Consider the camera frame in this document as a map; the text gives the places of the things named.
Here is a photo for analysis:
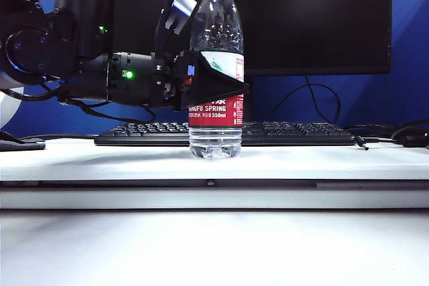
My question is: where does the black computer monitor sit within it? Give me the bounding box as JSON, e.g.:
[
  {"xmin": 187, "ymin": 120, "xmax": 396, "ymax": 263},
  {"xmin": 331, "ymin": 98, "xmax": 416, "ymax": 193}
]
[{"xmin": 83, "ymin": 0, "xmax": 393, "ymax": 77}]

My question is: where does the black keyboard cable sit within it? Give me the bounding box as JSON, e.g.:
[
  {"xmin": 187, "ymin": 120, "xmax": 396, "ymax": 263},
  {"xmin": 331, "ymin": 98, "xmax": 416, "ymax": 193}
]
[{"xmin": 19, "ymin": 134, "xmax": 99, "ymax": 143}]

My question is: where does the thin black monitor cable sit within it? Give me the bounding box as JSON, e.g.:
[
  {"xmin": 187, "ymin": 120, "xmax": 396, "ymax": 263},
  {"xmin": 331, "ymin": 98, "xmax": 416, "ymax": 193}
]
[{"xmin": 267, "ymin": 76, "xmax": 342, "ymax": 125}]

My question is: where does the black monitor stand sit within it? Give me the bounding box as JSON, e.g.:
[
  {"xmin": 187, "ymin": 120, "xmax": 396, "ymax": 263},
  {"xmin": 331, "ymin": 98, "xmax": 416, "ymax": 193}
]
[{"xmin": 243, "ymin": 76, "xmax": 256, "ymax": 123}]

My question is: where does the black Logitech computer mouse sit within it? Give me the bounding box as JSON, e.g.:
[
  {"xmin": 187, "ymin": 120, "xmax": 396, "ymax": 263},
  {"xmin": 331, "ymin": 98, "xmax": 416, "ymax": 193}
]
[{"xmin": 400, "ymin": 134, "xmax": 429, "ymax": 149}]

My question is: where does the white rounded plastic stand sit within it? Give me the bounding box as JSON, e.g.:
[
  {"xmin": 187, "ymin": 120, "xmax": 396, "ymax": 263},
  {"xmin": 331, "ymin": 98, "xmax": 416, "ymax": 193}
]
[{"xmin": 0, "ymin": 93, "xmax": 21, "ymax": 130}]

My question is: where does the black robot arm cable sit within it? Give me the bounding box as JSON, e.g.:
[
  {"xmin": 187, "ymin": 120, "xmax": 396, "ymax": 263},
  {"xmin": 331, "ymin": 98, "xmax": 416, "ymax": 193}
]
[{"xmin": 0, "ymin": 78, "xmax": 162, "ymax": 123}]

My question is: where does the black barrel plug cable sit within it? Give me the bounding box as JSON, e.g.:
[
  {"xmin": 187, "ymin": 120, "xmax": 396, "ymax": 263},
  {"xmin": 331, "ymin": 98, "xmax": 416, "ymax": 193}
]
[{"xmin": 351, "ymin": 135, "xmax": 396, "ymax": 152}]

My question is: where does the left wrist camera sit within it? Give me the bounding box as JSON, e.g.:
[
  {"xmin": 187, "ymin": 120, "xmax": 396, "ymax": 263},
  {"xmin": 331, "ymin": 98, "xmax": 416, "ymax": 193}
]
[{"xmin": 154, "ymin": 0, "xmax": 198, "ymax": 62}]

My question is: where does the clear plastic water bottle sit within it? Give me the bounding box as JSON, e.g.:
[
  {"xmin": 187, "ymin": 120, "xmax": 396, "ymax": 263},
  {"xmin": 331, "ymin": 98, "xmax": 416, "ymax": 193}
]
[{"xmin": 188, "ymin": 0, "xmax": 245, "ymax": 160}]

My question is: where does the blue office partition panel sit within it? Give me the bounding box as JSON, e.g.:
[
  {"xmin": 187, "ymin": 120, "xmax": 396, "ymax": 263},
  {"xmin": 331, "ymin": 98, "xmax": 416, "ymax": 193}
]
[{"xmin": 0, "ymin": 0, "xmax": 429, "ymax": 139}]

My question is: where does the thick black power cable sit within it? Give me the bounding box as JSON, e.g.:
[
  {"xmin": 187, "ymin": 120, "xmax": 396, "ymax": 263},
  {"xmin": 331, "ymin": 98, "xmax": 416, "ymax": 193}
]
[
  {"xmin": 343, "ymin": 124, "xmax": 398, "ymax": 133},
  {"xmin": 390, "ymin": 119, "xmax": 429, "ymax": 143}
]

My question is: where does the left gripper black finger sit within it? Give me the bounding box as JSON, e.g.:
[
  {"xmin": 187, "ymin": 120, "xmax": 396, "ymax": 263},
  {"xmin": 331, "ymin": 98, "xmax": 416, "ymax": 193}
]
[{"xmin": 190, "ymin": 50, "xmax": 251, "ymax": 111}]

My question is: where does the black computer keyboard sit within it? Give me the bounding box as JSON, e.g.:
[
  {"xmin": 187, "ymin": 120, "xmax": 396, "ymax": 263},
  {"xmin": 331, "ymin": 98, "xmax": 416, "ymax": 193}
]
[{"xmin": 94, "ymin": 121, "xmax": 356, "ymax": 148}]

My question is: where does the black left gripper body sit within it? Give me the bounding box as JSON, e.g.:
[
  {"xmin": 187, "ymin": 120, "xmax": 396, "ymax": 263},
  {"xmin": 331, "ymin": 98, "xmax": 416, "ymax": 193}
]
[{"xmin": 152, "ymin": 50, "xmax": 202, "ymax": 113}]

